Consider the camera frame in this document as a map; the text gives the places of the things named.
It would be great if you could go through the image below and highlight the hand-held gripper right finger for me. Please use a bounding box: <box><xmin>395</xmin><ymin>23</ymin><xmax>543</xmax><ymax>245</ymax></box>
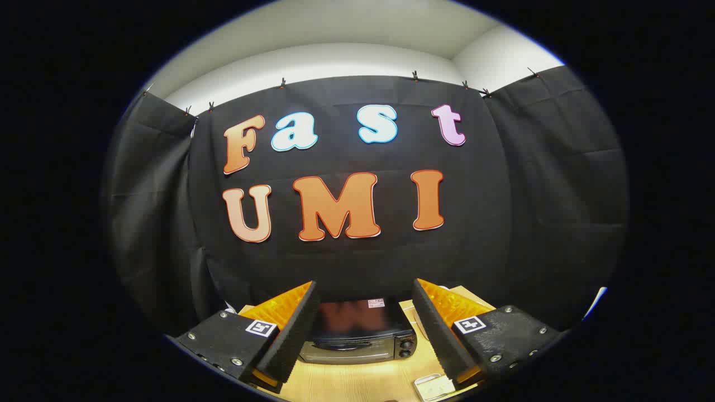
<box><xmin>412</xmin><ymin>278</ymin><xmax>564</xmax><ymax>390</ymax></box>

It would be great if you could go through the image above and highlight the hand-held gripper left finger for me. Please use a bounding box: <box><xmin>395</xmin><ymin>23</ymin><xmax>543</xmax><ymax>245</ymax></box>
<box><xmin>168</xmin><ymin>281</ymin><xmax>321</xmax><ymax>391</ymax></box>

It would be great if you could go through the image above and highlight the black toaster oven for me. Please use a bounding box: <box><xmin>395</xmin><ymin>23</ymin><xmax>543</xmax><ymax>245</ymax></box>
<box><xmin>298</xmin><ymin>298</ymin><xmax>418</xmax><ymax>365</ymax></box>

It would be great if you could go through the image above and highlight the white rectangular plate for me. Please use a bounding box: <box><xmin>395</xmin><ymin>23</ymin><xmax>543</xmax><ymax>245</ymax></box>
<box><xmin>413</xmin><ymin>373</ymin><xmax>456</xmax><ymax>401</ymax></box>

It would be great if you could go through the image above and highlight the black backdrop cloth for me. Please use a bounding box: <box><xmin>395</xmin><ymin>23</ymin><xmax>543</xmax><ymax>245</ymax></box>
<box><xmin>103</xmin><ymin>66</ymin><xmax>629</xmax><ymax>336</ymax></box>

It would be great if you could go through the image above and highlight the row of black clips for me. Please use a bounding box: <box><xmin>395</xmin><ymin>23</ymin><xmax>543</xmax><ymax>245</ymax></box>
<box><xmin>140</xmin><ymin>67</ymin><xmax>542</xmax><ymax>116</ymax></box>

